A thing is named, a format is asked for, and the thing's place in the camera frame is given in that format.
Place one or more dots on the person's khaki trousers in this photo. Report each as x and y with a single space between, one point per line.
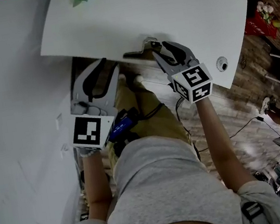
153 112

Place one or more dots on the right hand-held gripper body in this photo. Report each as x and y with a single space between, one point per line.
195 81

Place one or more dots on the person's grey shirt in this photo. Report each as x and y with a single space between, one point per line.
165 191

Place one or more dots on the white wrist cuff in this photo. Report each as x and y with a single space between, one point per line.
89 151

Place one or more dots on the person's white shoes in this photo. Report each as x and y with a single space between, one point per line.
134 78

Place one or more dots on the silver metal clip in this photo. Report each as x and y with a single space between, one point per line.
145 45

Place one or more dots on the red plastic crate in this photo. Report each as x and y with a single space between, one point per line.
258 28

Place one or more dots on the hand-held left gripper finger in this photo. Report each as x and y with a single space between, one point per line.
80 84
115 86

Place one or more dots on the person's left forearm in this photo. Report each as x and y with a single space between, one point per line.
96 184

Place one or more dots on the person's right forearm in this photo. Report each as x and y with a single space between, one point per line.
218 143

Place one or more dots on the white flower bunch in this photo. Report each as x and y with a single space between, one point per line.
265 9

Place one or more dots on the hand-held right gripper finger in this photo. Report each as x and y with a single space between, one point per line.
179 51
164 64

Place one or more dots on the blue device box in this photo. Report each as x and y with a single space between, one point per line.
123 123

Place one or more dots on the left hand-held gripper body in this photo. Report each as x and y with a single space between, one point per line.
88 133

